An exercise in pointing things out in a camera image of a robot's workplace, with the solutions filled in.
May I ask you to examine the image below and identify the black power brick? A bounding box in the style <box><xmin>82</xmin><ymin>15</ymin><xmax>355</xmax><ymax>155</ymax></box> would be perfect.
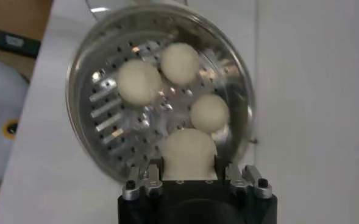
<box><xmin>0</xmin><ymin>29</ymin><xmax>42</xmax><ymax>59</ymax></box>

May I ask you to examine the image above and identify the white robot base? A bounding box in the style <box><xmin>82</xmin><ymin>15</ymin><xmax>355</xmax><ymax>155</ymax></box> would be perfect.
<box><xmin>0</xmin><ymin>57</ymin><xmax>30</xmax><ymax>191</ymax></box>

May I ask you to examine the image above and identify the white steamed baozi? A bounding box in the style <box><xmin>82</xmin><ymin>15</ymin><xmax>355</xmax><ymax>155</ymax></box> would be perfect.
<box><xmin>160</xmin><ymin>127</ymin><xmax>219</xmax><ymax>181</ymax></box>
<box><xmin>190</xmin><ymin>93</ymin><xmax>230</xmax><ymax>135</ymax></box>
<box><xmin>116</xmin><ymin>58</ymin><xmax>163</xmax><ymax>107</ymax></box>
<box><xmin>160</xmin><ymin>41</ymin><xmax>201</xmax><ymax>86</ymax></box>

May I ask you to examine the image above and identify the stainless steel steamer basket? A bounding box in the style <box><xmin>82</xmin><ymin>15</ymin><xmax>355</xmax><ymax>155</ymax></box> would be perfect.
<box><xmin>65</xmin><ymin>2</ymin><xmax>256</xmax><ymax>183</ymax></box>

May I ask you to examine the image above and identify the glass lid with white handle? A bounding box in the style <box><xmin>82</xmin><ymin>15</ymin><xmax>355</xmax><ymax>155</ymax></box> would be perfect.
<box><xmin>84</xmin><ymin>0</ymin><xmax>188</xmax><ymax>15</ymax></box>

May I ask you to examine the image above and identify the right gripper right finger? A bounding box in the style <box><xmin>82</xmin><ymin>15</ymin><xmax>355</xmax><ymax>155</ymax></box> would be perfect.
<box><xmin>214</xmin><ymin>155</ymin><xmax>273</xmax><ymax>200</ymax></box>

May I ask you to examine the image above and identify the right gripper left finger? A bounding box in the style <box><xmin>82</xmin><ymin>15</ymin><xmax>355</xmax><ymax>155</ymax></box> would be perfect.
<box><xmin>121</xmin><ymin>155</ymin><xmax>165</xmax><ymax>201</ymax></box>

